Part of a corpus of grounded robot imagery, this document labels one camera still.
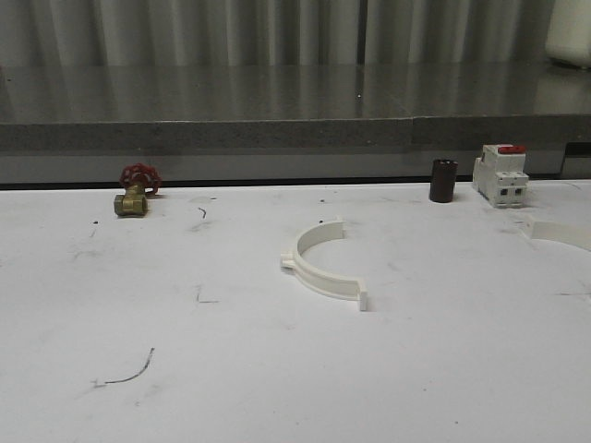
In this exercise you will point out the dark brown cylinder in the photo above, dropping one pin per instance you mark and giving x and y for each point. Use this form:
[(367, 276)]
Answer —
[(443, 178)]

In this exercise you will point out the brass valve red handwheel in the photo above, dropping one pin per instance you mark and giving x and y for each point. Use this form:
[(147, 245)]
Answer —
[(140, 182)]

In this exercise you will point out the grey stone counter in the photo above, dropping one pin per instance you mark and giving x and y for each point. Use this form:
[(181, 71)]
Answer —
[(81, 125)]

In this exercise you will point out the white half-ring pipe clamp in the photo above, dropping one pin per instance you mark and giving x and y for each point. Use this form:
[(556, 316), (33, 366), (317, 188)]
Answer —
[(333, 285), (560, 233)]

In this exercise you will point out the white container on counter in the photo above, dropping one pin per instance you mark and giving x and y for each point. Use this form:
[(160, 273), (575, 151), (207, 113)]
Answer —
[(568, 39)]

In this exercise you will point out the white circuit breaker red switch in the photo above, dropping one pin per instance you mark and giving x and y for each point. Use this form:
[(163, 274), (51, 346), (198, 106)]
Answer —
[(498, 175)]

